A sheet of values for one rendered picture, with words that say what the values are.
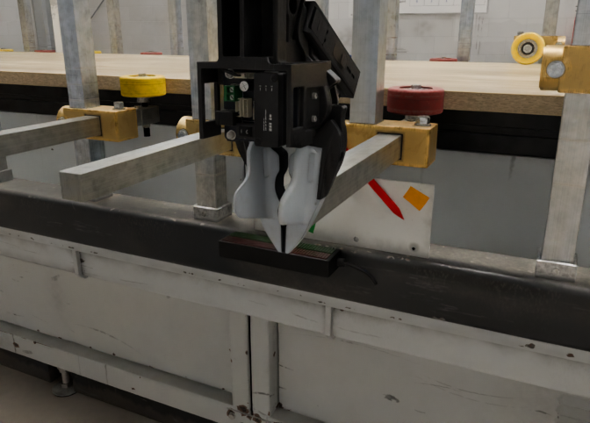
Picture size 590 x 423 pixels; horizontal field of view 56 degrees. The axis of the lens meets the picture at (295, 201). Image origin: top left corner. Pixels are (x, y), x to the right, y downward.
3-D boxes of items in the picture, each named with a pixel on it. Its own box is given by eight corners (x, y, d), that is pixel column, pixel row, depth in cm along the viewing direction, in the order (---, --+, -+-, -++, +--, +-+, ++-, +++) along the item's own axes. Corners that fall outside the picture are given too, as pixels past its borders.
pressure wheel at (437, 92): (432, 171, 77) (438, 88, 74) (377, 165, 81) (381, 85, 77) (443, 160, 84) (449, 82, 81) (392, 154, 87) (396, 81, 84)
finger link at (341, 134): (280, 195, 43) (281, 82, 41) (290, 190, 45) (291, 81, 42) (336, 203, 41) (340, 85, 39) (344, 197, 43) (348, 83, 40)
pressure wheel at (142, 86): (172, 138, 101) (168, 74, 98) (127, 141, 98) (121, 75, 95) (164, 131, 108) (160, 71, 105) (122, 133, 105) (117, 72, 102)
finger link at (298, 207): (256, 271, 41) (255, 148, 38) (291, 247, 46) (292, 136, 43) (294, 279, 39) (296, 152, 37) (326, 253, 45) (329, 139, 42)
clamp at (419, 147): (427, 168, 69) (430, 129, 67) (327, 159, 74) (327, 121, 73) (436, 160, 74) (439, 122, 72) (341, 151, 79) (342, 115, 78)
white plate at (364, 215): (428, 259, 72) (434, 185, 69) (253, 230, 82) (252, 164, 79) (428, 258, 72) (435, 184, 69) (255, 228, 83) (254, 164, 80)
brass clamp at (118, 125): (116, 143, 89) (112, 111, 87) (54, 136, 94) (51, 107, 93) (141, 137, 94) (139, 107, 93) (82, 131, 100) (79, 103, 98)
